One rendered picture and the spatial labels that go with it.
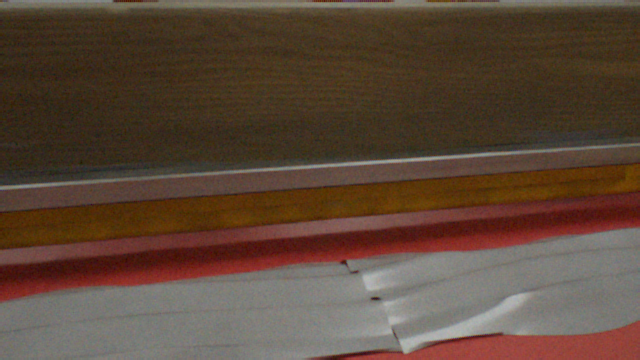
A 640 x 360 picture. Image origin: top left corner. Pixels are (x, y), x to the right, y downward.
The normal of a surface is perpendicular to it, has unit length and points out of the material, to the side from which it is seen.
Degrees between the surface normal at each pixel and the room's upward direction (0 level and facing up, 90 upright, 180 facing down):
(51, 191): 90
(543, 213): 0
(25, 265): 0
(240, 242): 0
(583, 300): 44
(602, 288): 32
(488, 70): 90
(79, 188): 90
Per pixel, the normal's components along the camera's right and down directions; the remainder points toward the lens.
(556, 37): 0.25, 0.28
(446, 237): 0.00, -0.96
